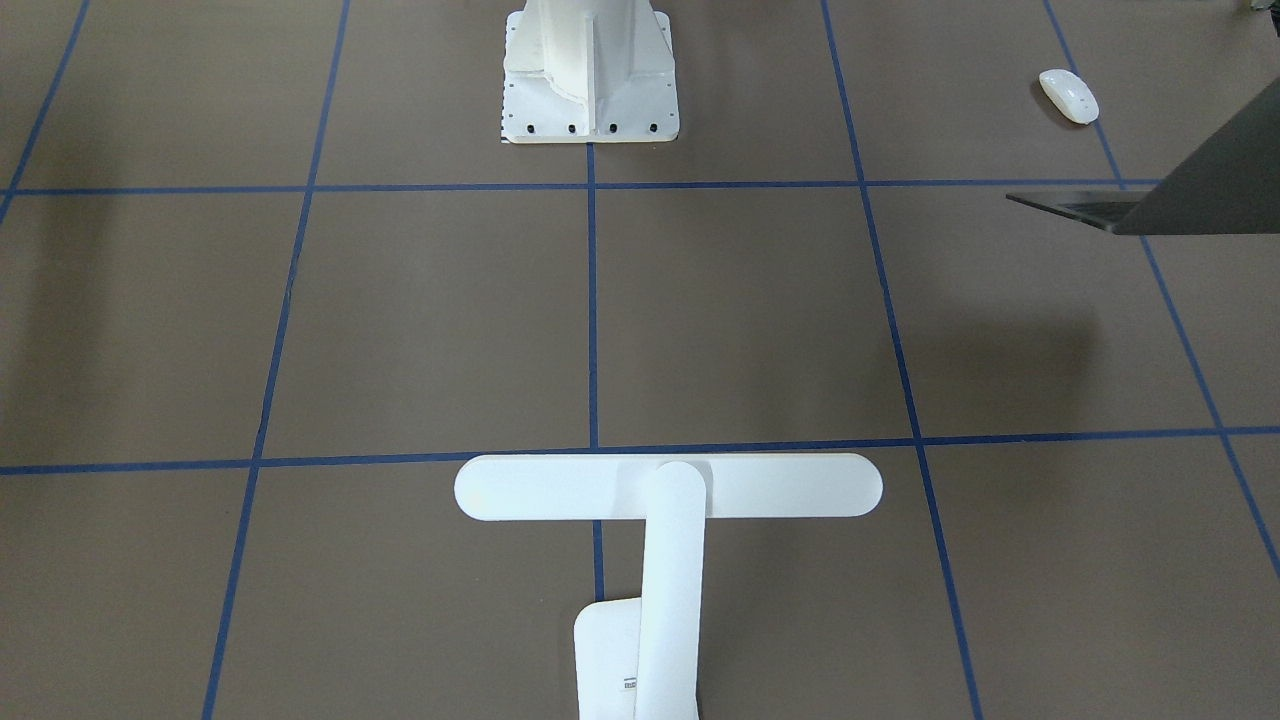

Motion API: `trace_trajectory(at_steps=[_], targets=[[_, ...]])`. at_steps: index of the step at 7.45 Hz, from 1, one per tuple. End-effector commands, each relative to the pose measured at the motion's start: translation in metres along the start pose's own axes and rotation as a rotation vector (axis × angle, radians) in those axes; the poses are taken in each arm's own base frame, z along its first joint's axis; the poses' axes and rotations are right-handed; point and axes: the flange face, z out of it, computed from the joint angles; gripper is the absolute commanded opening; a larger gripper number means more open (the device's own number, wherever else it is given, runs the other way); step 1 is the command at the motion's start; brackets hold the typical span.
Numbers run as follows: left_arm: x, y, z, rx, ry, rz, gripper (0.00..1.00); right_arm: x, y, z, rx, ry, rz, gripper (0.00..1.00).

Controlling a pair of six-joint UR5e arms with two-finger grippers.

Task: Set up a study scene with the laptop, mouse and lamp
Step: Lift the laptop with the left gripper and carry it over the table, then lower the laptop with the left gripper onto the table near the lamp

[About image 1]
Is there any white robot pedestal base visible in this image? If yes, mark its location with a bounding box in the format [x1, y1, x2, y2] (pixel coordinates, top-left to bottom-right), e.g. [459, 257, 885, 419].
[500, 1, 681, 143]

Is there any white desk lamp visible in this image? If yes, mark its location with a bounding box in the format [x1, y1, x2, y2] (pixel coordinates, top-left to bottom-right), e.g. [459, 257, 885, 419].
[454, 454, 884, 719]

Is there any grey laptop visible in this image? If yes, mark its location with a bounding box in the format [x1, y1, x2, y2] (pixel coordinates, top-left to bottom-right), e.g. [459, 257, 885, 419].
[1006, 81, 1279, 236]

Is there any white computer mouse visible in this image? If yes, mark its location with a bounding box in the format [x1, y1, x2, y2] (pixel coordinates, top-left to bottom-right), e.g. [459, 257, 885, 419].
[1037, 68, 1100, 126]

